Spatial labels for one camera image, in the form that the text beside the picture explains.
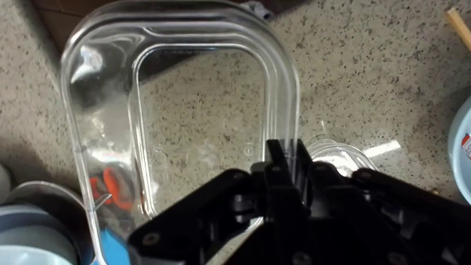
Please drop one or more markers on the small clear plastic container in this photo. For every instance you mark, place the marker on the small clear plastic container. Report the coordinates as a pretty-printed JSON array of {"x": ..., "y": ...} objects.
[{"x": 345, "y": 158}]

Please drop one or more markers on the light blue front bowl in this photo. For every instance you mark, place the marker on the light blue front bowl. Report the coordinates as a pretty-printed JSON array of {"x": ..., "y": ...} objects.
[{"x": 460, "y": 149}]

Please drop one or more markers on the orange scissors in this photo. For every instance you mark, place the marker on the orange scissors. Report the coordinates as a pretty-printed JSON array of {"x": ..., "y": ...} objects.
[{"x": 114, "y": 187}]

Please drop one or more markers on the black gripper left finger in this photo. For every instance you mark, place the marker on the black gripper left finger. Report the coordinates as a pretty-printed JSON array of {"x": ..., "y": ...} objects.
[{"x": 277, "y": 172}]

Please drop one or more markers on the blue lid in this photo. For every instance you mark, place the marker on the blue lid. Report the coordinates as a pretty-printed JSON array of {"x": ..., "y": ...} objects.
[{"x": 112, "y": 249}]

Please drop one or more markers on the large clear plastic container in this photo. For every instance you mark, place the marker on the large clear plastic container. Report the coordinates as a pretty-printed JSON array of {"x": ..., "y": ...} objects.
[{"x": 173, "y": 93}]

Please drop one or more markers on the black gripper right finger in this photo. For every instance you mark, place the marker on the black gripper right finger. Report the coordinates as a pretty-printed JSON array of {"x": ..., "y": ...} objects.
[{"x": 302, "y": 162}]

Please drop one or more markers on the stacked grey bowls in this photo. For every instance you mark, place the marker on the stacked grey bowls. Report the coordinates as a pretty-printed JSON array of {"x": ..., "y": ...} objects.
[{"x": 42, "y": 224}]

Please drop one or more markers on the wooden chopstick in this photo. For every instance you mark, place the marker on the wooden chopstick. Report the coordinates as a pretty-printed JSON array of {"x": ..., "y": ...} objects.
[{"x": 458, "y": 24}]

